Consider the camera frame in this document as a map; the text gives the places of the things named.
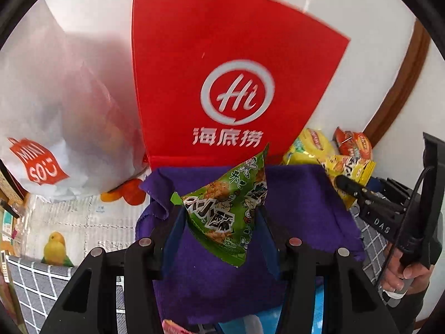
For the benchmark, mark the person's right forearm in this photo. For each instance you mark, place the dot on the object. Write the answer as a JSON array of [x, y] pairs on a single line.
[[417, 302]]

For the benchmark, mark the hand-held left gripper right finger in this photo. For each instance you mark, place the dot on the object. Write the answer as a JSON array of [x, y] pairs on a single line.
[[269, 247]]

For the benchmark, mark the yellow snack packet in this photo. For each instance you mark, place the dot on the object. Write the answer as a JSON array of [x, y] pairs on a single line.
[[347, 167]]

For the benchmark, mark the pink packet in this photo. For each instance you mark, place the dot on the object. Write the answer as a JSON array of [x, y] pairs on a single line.
[[177, 327]]

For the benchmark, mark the white plastic bag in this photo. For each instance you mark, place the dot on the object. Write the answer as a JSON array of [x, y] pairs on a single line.
[[62, 111]]

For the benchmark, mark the grey checked bedsheet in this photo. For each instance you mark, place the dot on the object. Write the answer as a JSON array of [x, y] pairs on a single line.
[[38, 285]]

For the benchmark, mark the person's right hand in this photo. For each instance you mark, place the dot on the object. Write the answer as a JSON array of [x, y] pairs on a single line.
[[413, 276]]

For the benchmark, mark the yellow chips bag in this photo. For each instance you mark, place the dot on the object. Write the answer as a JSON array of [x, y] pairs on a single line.
[[309, 142]]

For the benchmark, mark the purple cloth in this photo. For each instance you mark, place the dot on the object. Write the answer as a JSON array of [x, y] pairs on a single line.
[[306, 198]]

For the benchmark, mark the blue tissue pack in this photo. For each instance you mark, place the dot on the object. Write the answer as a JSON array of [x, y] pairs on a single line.
[[260, 325]]

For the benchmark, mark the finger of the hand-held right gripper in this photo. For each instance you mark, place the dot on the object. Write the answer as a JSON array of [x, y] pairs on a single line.
[[351, 185]]

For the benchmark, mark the brown wooden door frame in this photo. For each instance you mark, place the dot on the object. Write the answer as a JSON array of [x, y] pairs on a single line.
[[403, 87]]

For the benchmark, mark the red chips bag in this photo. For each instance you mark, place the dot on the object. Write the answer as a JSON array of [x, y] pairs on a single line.
[[354, 146]]

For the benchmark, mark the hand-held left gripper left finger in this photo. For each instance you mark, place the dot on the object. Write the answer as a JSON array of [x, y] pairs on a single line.
[[173, 236]]

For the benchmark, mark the green snack packet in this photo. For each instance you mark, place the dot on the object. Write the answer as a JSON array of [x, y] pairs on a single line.
[[222, 208]]

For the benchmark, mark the red paper bag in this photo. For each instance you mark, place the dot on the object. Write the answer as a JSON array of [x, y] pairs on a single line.
[[226, 41]]

